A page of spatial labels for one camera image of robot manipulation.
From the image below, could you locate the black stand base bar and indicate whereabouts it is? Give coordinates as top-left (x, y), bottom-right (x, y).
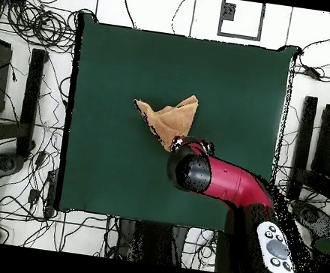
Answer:
top-left (0, 43), bottom-right (50, 161)
top-left (285, 94), bottom-right (330, 206)

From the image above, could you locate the long black power adapter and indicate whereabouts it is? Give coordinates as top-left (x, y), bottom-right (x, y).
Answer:
top-left (301, 64), bottom-right (325, 81)

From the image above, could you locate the dark green table cloth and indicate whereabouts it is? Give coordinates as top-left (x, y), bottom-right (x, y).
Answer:
top-left (51, 12), bottom-right (299, 242)

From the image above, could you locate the black power strip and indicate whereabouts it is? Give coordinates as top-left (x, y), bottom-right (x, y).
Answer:
top-left (40, 168), bottom-right (60, 219)

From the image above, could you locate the small black power adapter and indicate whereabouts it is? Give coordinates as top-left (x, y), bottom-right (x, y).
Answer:
top-left (27, 188), bottom-right (41, 205)
top-left (34, 150), bottom-right (48, 170)

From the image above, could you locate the white plastic item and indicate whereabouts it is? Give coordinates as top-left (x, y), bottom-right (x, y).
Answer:
top-left (194, 227), bottom-right (216, 250)

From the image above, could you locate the coiled black cable bundle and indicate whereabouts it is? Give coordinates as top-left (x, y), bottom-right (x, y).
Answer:
top-left (1, 0), bottom-right (81, 55)

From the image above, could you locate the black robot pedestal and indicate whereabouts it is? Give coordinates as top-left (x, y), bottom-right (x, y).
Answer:
top-left (113, 217), bottom-right (190, 269)

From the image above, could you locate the tan terry towel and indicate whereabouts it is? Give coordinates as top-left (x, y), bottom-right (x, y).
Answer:
top-left (127, 86), bottom-right (200, 155)

